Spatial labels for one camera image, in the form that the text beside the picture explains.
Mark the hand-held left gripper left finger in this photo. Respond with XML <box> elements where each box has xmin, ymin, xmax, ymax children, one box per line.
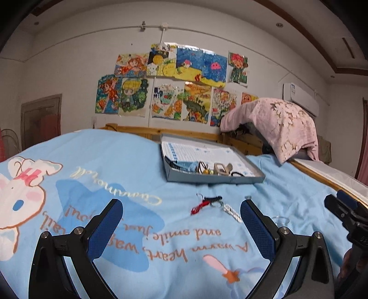
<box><xmin>28</xmin><ymin>198</ymin><xmax>124</xmax><ymax>299</ymax></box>

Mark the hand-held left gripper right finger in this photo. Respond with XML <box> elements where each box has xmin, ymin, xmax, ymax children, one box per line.
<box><xmin>240</xmin><ymin>198</ymin><xmax>335</xmax><ymax>299</ymax></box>

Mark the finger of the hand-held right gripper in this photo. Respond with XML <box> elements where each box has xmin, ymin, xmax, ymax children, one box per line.
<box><xmin>324</xmin><ymin>195</ymin><xmax>358</xmax><ymax>229</ymax></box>
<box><xmin>336</xmin><ymin>189</ymin><xmax>368</xmax><ymax>213</ymax></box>

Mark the grey cardboard box tray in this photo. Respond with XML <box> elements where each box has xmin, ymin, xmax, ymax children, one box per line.
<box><xmin>159</xmin><ymin>133</ymin><xmax>266</xmax><ymax>184</ymax></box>

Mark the white mattress sheet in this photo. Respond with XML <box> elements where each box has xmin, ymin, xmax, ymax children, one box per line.
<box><xmin>297</xmin><ymin>159</ymin><xmax>368</xmax><ymax>202</ymax></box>

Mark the olive hanging cloth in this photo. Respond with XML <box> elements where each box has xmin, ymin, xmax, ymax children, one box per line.
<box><xmin>316</xmin><ymin>136</ymin><xmax>333</xmax><ymax>166</ymax></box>

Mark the light blue printed blanket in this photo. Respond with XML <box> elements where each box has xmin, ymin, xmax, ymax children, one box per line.
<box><xmin>0</xmin><ymin>128</ymin><xmax>368</xmax><ymax>299</ymax></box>

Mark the beige hair claw clip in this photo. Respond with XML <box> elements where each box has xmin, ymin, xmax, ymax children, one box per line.
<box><xmin>213</xmin><ymin>162</ymin><xmax>234</xmax><ymax>176</ymax></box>

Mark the dark bedding pile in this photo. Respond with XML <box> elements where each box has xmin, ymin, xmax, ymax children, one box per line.
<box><xmin>230</xmin><ymin>120</ymin><xmax>278</xmax><ymax>157</ymax></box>

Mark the pink floral blanket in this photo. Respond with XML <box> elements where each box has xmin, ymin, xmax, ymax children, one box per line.
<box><xmin>220</xmin><ymin>97</ymin><xmax>319</xmax><ymax>166</ymax></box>

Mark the white air conditioner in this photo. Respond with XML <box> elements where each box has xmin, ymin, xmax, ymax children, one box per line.
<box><xmin>282</xmin><ymin>83</ymin><xmax>320</xmax><ymax>117</ymax></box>

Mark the brown wooden door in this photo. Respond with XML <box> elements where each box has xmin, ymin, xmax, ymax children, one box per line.
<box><xmin>21</xmin><ymin>93</ymin><xmax>63</xmax><ymax>150</ymax></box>

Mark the red plaid cloth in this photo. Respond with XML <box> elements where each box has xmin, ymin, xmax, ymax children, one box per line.
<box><xmin>0</xmin><ymin>128</ymin><xmax>8</xmax><ymax>163</ymax></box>

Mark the ceiling slot vent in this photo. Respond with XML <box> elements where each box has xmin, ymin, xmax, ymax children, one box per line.
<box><xmin>342</xmin><ymin>37</ymin><xmax>359</xmax><ymax>53</ymax></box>

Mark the dark striped strap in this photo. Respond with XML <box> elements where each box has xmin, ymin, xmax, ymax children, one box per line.
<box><xmin>164</xmin><ymin>156</ymin><xmax>180</xmax><ymax>172</ymax></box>

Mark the wooden bed frame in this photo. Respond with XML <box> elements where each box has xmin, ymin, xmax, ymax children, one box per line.
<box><xmin>105</xmin><ymin>123</ymin><xmax>368</xmax><ymax>208</ymax></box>

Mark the wire chair back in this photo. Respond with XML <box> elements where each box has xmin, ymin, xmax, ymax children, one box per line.
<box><xmin>1</xmin><ymin>128</ymin><xmax>23</xmax><ymax>158</ymax></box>

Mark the group of colourful wall drawings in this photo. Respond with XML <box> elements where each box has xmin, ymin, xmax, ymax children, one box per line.
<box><xmin>95</xmin><ymin>43</ymin><xmax>259</xmax><ymax>127</ymax></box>

